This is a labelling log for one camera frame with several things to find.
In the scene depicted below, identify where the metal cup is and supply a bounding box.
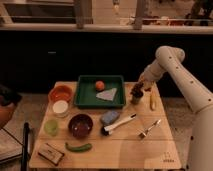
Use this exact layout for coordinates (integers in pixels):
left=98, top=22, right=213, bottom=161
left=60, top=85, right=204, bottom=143
left=131, top=93, right=143, bottom=105

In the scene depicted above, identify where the orange bowl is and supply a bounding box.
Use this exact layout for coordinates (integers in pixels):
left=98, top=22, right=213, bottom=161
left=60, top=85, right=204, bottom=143
left=48, top=85, right=72, bottom=102

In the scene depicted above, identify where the white cup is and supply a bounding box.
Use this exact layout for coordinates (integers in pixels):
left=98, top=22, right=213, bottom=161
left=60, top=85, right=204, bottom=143
left=52, top=100, right=68, bottom=117

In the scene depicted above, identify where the green cucumber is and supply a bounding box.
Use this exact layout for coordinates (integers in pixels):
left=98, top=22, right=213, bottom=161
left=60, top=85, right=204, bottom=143
left=65, top=142, right=92, bottom=152

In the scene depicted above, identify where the brown wooden box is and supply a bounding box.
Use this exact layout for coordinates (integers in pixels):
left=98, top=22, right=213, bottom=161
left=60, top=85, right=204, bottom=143
left=38, top=143, right=64, bottom=166

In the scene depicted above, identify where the grey folded cloth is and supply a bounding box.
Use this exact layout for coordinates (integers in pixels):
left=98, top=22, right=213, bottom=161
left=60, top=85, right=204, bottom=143
left=96, top=88, right=117, bottom=101

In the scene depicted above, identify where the light green cup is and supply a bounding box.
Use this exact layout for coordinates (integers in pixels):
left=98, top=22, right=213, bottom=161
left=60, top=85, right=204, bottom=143
left=44, top=120, right=58, bottom=136

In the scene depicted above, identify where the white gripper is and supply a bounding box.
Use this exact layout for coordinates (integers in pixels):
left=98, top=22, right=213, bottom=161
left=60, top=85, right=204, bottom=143
left=138, top=70, right=155, bottom=90

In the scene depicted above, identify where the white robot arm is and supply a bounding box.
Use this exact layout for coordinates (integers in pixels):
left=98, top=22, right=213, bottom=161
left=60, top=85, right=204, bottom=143
left=139, top=46, right=213, bottom=171

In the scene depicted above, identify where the orange fruit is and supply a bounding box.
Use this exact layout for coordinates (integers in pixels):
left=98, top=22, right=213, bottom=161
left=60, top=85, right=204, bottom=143
left=95, top=81, right=105, bottom=91

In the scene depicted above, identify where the black chair frame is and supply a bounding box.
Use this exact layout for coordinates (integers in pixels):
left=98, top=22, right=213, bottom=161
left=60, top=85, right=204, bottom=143
left=21, top=122, right=34, bottom=171

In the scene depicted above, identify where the metal fork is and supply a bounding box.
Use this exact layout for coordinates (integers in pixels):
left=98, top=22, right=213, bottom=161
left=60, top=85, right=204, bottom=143
left=138, top=119, right=161, bottom=139

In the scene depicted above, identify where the dark red bowl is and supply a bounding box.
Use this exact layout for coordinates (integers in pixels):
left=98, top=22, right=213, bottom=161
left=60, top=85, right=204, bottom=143
left=68, top=114, right=93, bottom=139

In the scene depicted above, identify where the blue sponge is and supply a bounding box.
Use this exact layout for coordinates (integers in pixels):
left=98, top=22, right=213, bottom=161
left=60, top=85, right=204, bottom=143
left=100, top=111, right=120, bottom=125

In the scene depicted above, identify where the dark purple grapes bunch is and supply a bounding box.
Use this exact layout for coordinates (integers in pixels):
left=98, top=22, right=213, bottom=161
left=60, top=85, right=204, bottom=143
left=131, top=83, right=143, bottom=97

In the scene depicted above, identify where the green plastic tray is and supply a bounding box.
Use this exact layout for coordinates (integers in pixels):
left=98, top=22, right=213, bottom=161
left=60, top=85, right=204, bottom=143
left=74, top=75, right=126, bottom=109

